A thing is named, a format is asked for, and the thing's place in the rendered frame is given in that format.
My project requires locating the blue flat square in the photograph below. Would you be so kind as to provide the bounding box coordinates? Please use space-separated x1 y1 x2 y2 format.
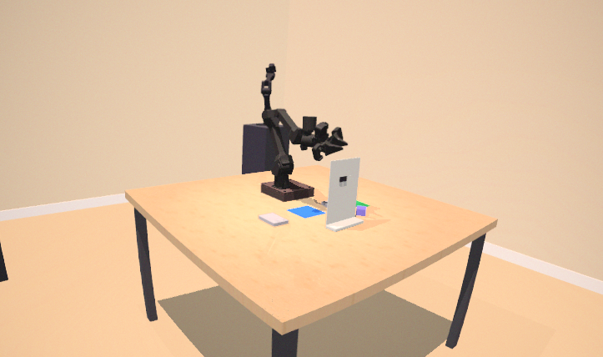
287 206 326 219

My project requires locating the purple block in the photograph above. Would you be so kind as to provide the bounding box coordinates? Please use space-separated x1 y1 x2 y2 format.
356 206 367 216

